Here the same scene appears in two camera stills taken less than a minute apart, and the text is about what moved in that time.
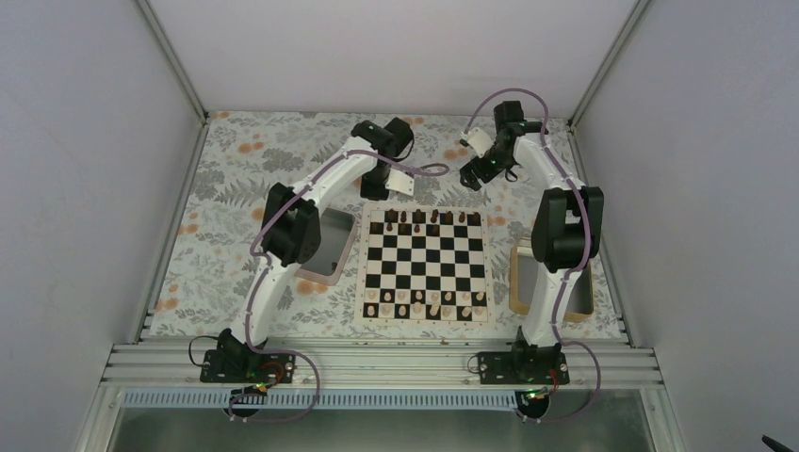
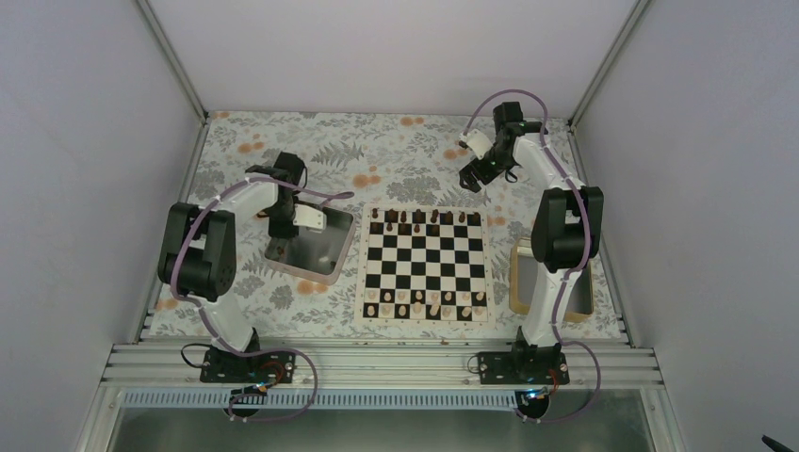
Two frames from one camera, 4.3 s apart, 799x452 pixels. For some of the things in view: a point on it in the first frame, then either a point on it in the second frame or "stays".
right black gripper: [467, 171] stays
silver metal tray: [338, 231] stays
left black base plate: [237, 366] stays
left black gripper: [369, 192] → [276, 230]
